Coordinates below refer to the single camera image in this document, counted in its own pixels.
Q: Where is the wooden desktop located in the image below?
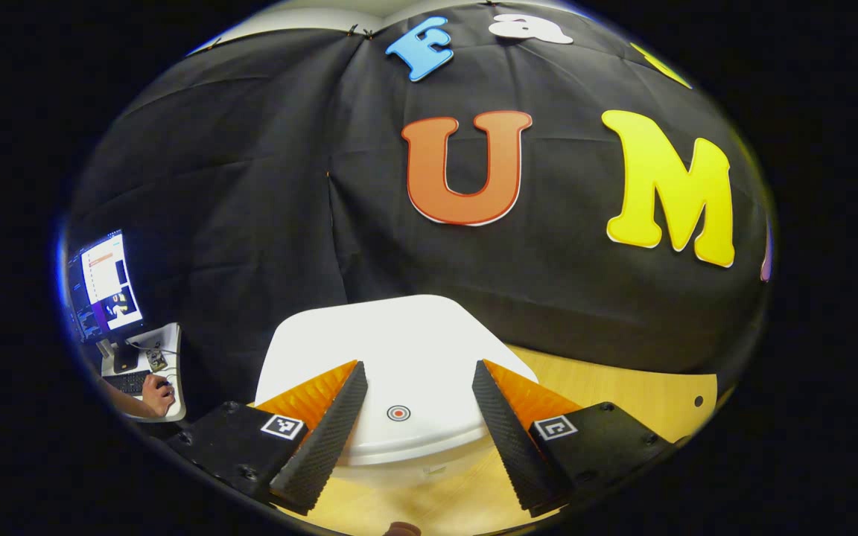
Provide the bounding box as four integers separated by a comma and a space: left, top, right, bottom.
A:
280, 344, 719, 536

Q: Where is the white side table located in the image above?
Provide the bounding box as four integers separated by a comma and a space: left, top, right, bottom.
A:
100, 322, 186, 424

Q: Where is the computer monitor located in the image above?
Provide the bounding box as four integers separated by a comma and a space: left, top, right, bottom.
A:
64, 229, 147, 373

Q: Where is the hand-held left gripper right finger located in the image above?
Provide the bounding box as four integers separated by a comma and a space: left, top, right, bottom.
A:
471, 360, 676, 518

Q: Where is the white desktop garbage bin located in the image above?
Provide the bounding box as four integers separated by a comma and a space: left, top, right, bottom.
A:
254, 294, 539, 488

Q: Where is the black keyboard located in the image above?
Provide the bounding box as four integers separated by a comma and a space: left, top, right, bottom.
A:
104, 370, 153, 395

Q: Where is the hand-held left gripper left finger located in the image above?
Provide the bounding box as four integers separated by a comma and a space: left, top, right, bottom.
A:
168, 360, 369, 516

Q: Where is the black backdrop cloth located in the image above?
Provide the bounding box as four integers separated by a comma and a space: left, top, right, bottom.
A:
64, 4, 776, 418

